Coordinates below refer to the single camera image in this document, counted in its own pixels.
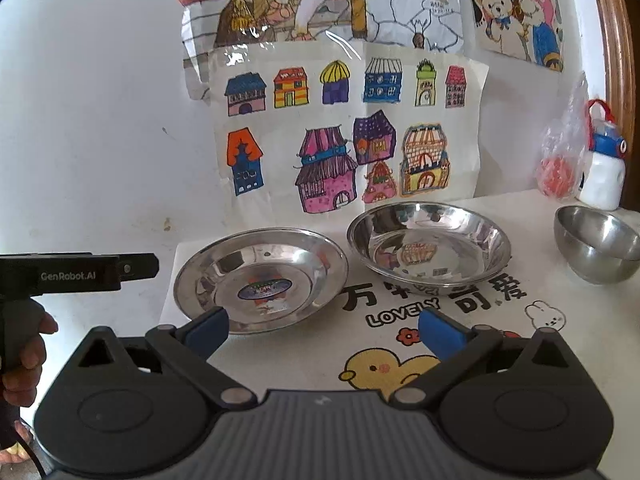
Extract wooden frame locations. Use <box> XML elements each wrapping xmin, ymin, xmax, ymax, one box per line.
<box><xmin>589</xmin><ymin>0</ymin><xmax>637</xmax><ymax>128</ymax></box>

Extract steel bowl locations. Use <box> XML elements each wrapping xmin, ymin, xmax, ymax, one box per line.
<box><xmin>553</xmin><ymin>204</ymin><xmax>640</xmax><ymax>284</ymax></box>

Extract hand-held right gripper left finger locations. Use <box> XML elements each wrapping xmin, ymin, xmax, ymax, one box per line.
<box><xmin>65</xmin><ymin>306</ymin><xmax>258</xmax><ymax>409</ymax></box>

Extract white bottle with blue lid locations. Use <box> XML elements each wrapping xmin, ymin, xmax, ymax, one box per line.
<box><xmin>579</xmin><ymin>99</ymin><xmax>629</xmax><ymax>212</ymax></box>

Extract black cable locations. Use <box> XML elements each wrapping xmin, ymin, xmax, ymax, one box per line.
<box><xmin>0</xmin><ymin>404</ymin><xmax>47</xmax><ymax>479</ymax></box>

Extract coloured drawing of figures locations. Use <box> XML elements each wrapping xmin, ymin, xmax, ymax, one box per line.
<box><xmin>176</xmin><ymin>0</ymin><xmax>469</xmax><ymax>104</ymax></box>

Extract drawing with teddy bear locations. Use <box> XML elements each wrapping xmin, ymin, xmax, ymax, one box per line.
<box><xmin>467</xmin><ymin>0</ymin><xmax>566</xmax><ymax>74</ymax></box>

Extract drawing of coloured houses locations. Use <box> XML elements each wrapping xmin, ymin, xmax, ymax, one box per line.
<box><xmin>209</xmin><ymin>41</ymin><xmax>489</xmax><ymax>217</ymax></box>

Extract person's left hand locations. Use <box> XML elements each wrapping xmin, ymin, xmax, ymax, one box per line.
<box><xmin>0</xmin><ymin>302</ymin><xmax>59</xmax><ymax>408</ymax></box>

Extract clear plastic bag, red contents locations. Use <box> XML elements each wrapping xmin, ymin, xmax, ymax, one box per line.
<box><xmin>536</xmin><ymin>72</ymin><xmax>594</xmax><ymax>199</ymax></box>

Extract deep steel plate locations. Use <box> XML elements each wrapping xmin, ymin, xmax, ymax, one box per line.
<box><xmin>347</xmin><ymin>202</ymin><xmax>512</xmax><ymax>281</ymax></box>

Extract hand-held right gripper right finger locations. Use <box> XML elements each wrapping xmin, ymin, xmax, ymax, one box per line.
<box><xmin>390</xmin><ymin>307</ymin><xmax>581</xmax><ymax>407</ymax></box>

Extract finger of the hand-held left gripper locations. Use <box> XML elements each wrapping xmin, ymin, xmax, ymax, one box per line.
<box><xmin>118</xmin><ymin>253</ymin><xmax>160</xmax><ymax>282</ymax></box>

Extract steel plate with sticker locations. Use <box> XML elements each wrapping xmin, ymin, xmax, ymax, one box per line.
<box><xmin>174</xmin><ymin>228</ymin><xmax>349</xmax><ymax>335</ymax></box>

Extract white printed tablecloth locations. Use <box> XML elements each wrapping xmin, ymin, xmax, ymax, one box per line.
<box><xmin>159</xmin><ymin>190</ymin><xmax>640</xmax><ymax>397</ymax></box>

